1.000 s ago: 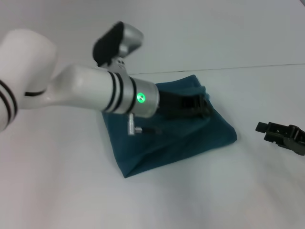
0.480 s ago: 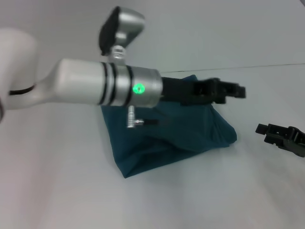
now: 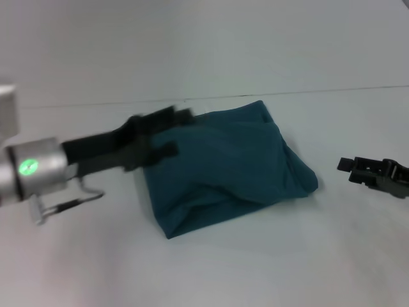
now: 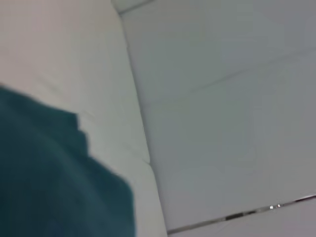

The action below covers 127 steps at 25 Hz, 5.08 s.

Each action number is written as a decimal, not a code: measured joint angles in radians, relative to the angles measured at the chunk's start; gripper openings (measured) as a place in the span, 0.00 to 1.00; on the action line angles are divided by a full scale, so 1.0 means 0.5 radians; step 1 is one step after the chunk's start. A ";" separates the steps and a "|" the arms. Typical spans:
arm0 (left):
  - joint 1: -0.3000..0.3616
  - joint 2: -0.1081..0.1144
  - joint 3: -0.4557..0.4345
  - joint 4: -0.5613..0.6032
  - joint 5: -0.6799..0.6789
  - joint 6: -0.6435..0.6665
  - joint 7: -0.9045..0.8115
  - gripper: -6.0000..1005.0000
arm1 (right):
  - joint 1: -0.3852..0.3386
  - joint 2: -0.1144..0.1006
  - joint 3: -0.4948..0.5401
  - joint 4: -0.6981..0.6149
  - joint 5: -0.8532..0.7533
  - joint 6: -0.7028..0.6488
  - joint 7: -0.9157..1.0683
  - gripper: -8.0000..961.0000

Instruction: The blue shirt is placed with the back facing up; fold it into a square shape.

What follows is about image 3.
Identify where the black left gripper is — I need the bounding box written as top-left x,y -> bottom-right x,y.
61,104 -> 197,174

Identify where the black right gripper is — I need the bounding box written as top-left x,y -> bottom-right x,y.
336,155 -> 409,200

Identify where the teal blue t-shirt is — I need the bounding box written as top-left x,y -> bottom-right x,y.
140,100 -> 320,240

